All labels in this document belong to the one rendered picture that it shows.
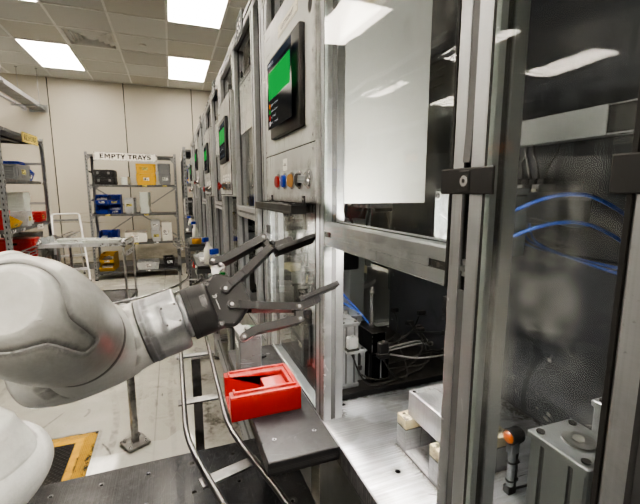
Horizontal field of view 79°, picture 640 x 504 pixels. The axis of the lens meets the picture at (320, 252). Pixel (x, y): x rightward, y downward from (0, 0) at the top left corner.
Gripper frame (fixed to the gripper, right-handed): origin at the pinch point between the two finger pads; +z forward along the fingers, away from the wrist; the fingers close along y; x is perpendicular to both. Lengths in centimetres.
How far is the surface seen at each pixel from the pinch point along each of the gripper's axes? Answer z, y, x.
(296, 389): -4.4, -17.9, 32.1
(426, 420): 10.2, -31.1, 8.9
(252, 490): -20, -35, 51
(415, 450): 8.8, -36.5, 16.4
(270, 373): -7.2, -12.2, 40.4
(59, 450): -105, 1, 202
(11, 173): -126, 273, 337
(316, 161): 12.1, 20.2, 4.7
